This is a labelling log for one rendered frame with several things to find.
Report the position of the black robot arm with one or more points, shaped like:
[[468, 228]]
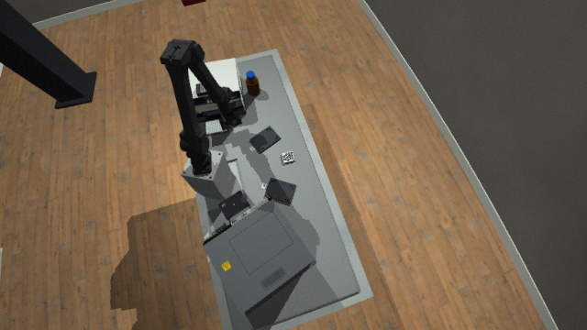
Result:
[[180, 55]]

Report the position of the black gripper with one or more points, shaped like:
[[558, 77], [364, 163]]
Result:
[[226, 118]]

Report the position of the brown bottle with blue cap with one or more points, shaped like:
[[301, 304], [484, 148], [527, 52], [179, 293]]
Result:
[[252, 84]]

